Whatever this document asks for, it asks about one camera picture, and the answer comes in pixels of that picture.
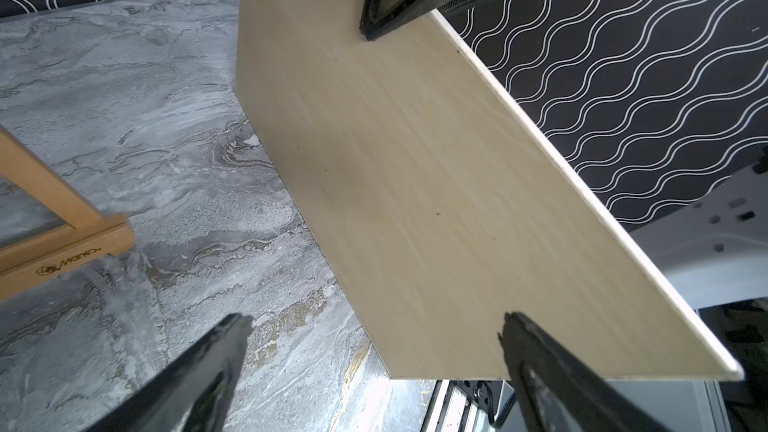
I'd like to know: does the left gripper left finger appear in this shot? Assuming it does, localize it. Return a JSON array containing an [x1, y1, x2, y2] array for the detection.
[[89, 314, 253, 431]]

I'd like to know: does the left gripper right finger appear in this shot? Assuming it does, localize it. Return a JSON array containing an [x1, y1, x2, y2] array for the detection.
[[499, 312, 667, 431]]

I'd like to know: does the wooden easel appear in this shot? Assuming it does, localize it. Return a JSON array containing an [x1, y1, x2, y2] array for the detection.
[[1, 128, 135, 300]]

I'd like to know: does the plywood board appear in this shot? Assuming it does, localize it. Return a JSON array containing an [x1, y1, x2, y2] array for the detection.
[[235, 0, 744, 381]]

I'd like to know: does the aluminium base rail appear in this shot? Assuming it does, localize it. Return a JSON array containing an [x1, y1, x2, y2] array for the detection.
[[422, 380, 732, 431]]

